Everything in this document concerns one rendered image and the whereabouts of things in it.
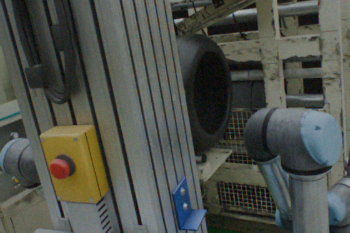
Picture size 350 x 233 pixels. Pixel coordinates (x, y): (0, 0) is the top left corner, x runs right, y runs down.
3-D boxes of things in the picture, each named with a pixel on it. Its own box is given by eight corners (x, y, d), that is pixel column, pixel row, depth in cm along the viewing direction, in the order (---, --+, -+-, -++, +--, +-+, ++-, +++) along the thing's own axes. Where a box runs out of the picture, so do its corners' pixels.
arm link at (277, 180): (219, 123, 92) (275, 236, 116) (255, 128, 84) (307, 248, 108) (242, 94, 98) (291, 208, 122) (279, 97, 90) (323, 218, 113)
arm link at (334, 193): (313, 223, 101) (311, 197, 99) (330, 205, 108) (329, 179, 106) (341, 233, 96) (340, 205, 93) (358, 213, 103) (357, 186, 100)
